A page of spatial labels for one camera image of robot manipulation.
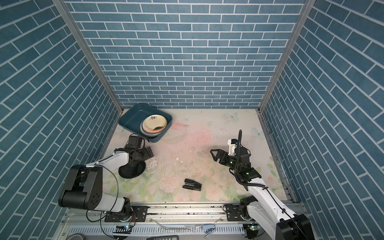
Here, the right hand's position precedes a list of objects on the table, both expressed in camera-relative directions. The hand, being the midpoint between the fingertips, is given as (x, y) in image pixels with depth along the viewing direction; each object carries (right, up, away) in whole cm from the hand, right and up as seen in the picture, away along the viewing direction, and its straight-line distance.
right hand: (214, 151), depth 82 cm
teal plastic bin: (-60, +18, +29) cm, 69 cm away
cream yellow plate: (-42, +17, +26) cm, 53 cm away
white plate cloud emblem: (-41, +8, +19) cm, 46 cm away
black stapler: (-13, -18, 0) cm, 23 cm away
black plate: (-51, -13, +5) cm, 53 cm away
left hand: (-41, -5, +11) cm, 43 cm away
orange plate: (-38, +11, +20) cm, 45 cm away
